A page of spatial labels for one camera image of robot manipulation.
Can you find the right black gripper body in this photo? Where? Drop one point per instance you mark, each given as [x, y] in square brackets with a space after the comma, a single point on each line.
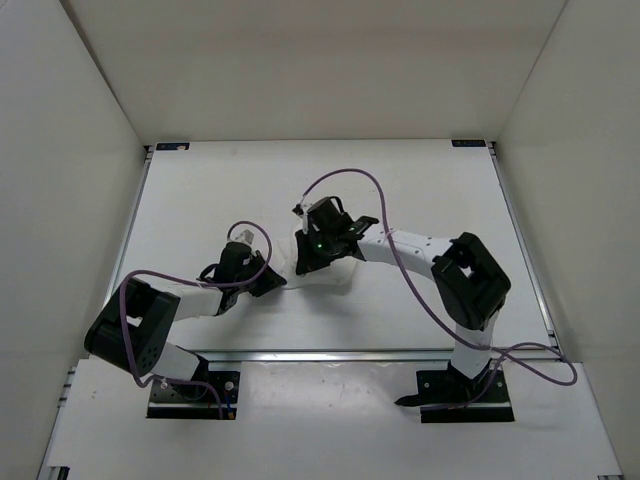
[317, 247]

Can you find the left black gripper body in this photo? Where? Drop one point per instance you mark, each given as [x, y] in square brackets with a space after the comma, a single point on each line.
[260, 285]

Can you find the white pleated skirt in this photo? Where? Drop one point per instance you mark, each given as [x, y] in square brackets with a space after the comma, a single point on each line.
[284, 261]

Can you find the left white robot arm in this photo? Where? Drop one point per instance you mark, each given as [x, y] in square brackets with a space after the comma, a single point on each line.
[131, 332]

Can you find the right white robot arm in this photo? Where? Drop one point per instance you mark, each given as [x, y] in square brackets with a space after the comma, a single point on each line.
[471, 284]

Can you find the left blue corner label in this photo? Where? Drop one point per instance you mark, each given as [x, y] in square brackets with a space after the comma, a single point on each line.
[172, 146]

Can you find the blue corner label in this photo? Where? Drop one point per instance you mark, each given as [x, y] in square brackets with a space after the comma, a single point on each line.
[172, 146]
[468, 143]

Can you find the right blue corner label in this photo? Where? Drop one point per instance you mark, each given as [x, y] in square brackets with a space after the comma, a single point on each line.
[468, 143]

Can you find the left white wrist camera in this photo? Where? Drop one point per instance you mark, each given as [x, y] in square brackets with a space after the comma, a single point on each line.
[245, 237]

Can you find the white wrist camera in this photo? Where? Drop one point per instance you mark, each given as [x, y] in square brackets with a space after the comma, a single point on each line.
[302, 207]
[245, 237]

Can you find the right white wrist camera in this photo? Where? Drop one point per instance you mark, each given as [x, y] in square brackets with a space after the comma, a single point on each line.
[302, 207]

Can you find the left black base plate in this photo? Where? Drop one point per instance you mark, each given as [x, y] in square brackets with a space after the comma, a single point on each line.
[181, 402]

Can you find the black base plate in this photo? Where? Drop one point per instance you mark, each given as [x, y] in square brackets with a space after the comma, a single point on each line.
[181, 402]
[447, 400]

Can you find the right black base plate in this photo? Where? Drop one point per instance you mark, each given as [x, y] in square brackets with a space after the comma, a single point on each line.
[447, 400]

